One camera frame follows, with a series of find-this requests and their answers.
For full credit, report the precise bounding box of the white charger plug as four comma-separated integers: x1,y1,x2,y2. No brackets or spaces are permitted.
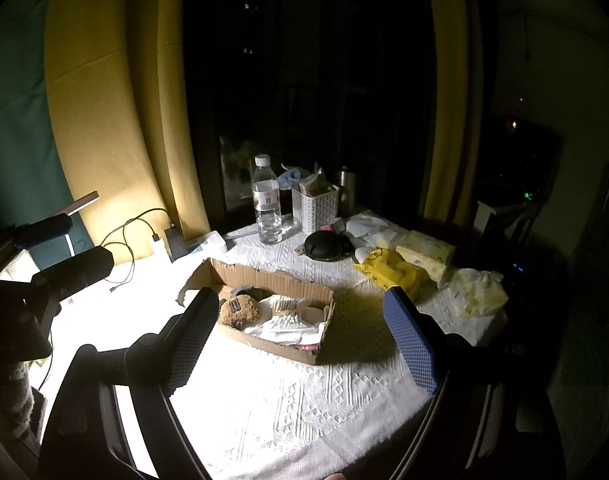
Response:
151,232,170,264

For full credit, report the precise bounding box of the black round case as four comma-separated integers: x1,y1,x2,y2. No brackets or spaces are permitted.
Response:
304,231,353,262

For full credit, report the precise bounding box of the brown knitted plush toy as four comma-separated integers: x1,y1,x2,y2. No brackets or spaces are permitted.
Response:
219,296,263,330

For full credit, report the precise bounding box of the yellow plastic packet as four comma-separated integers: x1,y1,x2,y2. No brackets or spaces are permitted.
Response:
353,247,431,296

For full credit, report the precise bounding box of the white textured tablecloth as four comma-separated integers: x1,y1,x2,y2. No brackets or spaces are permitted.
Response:
29,210,511,480

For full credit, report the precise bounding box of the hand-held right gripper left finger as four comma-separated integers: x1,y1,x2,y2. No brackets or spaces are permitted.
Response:
37,287,220,480

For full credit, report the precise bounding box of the crumpled wet wipes bag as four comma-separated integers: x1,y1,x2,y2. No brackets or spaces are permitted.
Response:
447,268,510,319

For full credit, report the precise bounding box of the blue plastic bag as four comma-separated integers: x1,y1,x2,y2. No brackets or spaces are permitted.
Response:
278,164,311,191

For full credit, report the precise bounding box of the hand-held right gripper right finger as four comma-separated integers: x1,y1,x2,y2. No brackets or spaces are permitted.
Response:
383,287,568,480

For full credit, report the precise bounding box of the black cable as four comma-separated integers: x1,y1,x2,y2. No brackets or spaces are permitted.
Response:
107,232,160,292
103,207,171,253

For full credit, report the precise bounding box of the white perforated basket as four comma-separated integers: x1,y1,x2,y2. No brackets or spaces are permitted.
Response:
291,185,341,236

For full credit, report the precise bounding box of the cardboard box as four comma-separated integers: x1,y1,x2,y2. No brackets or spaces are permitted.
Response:
177,258,337,366

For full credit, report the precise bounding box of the white power strip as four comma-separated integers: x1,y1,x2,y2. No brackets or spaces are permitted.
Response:
184,231,228,256

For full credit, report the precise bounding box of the grey fabric pouch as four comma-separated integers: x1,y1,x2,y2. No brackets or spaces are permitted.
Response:
229,285,270,304

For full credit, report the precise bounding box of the person's left forearm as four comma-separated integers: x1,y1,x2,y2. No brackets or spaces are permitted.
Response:
0,359,36,442

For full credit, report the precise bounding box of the desk lamp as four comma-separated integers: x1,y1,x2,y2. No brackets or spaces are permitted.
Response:
63,191,100,259

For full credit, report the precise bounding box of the clear plastic water bottle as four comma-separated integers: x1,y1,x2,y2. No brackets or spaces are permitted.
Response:
251,155,284,246

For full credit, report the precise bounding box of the pale yellow tissue pack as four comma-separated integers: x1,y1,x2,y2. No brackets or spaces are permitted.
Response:
395,230,458,286

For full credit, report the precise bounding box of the white tissue packet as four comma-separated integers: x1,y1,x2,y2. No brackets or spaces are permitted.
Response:
345,212,411,251

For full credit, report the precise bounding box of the yellow curtain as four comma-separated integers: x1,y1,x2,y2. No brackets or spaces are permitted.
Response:
43,0,211,262
423,0,486,227

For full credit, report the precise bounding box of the white waffle cloth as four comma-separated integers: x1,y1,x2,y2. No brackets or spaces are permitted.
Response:
244,310,328,344

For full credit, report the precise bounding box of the metal flask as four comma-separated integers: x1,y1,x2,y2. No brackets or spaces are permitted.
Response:
335,166,358,216

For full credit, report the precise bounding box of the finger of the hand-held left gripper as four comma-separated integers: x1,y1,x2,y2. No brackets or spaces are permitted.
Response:
31,245,116,292
13,213,74,249

